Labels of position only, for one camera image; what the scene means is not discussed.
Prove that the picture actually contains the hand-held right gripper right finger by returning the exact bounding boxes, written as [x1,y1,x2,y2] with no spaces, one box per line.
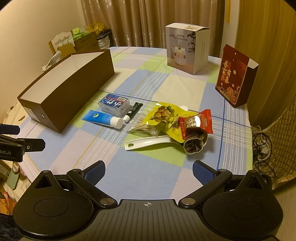
[178,160,273,209]

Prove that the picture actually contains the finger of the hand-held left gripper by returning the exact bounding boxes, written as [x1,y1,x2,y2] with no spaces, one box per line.
[0,134,46,152]
[0,123,20,135]

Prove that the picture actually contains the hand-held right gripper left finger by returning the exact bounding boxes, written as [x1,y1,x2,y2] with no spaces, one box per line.
[30,160,118,209]

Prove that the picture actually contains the dark cloth pouch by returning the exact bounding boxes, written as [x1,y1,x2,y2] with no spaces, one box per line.
[183,130,208,155]

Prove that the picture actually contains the red candy packet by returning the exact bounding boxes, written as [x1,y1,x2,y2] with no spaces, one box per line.
[178,109,213,140]

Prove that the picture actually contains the blue tube with white cap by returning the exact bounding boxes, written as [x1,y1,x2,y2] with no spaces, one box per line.
[81,109,124,129]

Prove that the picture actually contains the brown cardboard box container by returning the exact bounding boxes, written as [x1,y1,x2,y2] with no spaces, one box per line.
[17,49,115,133]

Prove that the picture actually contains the white ceramic spoon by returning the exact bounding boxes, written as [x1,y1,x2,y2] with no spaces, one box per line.
[124,136,173,151]

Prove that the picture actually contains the clear cotton swab pack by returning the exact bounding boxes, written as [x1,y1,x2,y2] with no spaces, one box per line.
[128,116,160,137]

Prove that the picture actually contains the blue plastic box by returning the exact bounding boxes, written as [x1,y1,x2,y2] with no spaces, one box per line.
[99,94,130,117]

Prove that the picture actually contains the yellow snack packet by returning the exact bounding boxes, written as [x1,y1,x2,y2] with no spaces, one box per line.
[143,102,199,143]

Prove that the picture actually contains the dark tube with white cap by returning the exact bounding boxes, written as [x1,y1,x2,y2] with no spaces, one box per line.
[122,102,142,123]

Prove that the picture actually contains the person's dark blue clothing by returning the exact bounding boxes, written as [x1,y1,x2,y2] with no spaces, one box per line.
[0,213,22,241]

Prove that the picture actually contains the white plastic tube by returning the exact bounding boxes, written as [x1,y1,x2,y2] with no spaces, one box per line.
[42,51,63,71]

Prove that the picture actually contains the quilted beige cover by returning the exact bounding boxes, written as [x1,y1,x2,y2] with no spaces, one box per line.
[252,97,296,190]

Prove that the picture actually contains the flat cardboard piece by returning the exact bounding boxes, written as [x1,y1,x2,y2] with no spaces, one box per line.
[48,40,77,56]

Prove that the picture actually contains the dark red gift box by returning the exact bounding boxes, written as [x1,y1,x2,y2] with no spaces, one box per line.
[215,44,259,108]

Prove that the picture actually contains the white scalloped box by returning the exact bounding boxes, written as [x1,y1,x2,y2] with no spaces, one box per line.
[52,32,74,47]

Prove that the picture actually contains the brown cardboard carton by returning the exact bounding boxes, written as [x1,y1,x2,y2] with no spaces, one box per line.
[74,32,98,51]

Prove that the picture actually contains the green packets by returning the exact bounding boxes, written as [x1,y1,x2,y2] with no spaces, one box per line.
[72,27,87,39]

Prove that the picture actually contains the white humidifier carton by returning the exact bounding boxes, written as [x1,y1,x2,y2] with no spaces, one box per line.
[165,23,211,75]

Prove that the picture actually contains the yellow plastic bag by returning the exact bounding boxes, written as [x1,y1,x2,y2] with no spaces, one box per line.
[87,23,104,35]

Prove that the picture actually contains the beige curtain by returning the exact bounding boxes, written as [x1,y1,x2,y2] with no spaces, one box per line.
[80,0,232,57]

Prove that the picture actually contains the tangled black cables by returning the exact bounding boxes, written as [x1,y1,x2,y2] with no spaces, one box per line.
[252,125,278,178]

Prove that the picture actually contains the yellow wall hanging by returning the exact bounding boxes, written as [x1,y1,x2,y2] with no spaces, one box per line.
[225,0,232,25]

